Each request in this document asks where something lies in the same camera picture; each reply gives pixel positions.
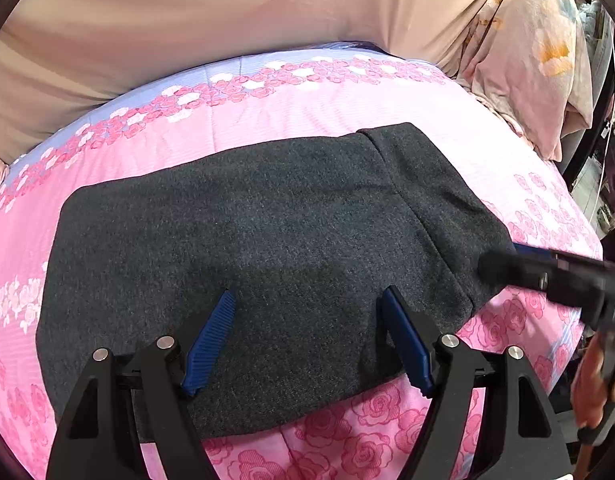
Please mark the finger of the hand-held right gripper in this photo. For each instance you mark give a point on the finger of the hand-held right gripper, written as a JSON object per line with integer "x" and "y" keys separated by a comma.
{"x": 537, "y": 249}
{"x": 512, "y": 270}

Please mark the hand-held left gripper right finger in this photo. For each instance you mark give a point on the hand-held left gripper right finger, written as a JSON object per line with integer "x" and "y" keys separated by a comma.
{"x": 407, "y": 340}

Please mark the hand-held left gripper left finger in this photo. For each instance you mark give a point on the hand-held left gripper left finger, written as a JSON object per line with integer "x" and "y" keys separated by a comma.
{"x": 210, "y": 340}

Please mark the dark grey pants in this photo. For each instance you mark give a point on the dark grey pants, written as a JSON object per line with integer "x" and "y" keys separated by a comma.
{"x": 262, "y": 240}

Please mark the person's right hand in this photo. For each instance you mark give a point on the person's right hand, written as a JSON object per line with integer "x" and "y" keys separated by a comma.
{"x": 590, "y": 385}

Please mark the pale pink floral quilt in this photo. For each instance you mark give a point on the pale pink floral quilt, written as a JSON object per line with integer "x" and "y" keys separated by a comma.
{"x": 532, "y": 60}

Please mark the pink rose print bed sheet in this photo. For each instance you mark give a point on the pink rose print bed sheet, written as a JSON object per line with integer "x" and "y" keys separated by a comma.
{"x": 287, "y": 105}

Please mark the dark metal rack post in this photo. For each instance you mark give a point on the dark metal rack post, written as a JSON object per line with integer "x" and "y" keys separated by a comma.
{"x": 585, "y": 145}

